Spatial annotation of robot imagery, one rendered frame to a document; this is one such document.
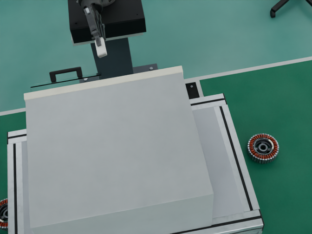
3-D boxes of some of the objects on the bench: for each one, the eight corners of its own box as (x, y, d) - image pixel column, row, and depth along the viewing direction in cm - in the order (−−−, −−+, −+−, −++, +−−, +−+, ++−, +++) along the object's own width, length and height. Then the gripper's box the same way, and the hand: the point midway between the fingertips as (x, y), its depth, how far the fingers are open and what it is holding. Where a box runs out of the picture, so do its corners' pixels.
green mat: (199, 80, 207) (199, 80, 207) (343, 54, 210) (343, 54, 210) (266, 317, 155) (266, 317, 155) (457, 279, 158) (457, 279, 158)
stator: (253, 167, 184) (254, 162, 181) (243, 141, 190) (243, 136, 187) (282, 159, 185) (283, 155, 182) (271, 134, 191) (272, 129, 188)
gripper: (92, -13, 177) (104, 42, 166) (107, 7, 188) (120, 60, 178) (73, -5, 178) (84, 50, 168) (89, 15, 190) (100, 68, 179)
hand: (100, 47), depth 174 cm, fingers closed
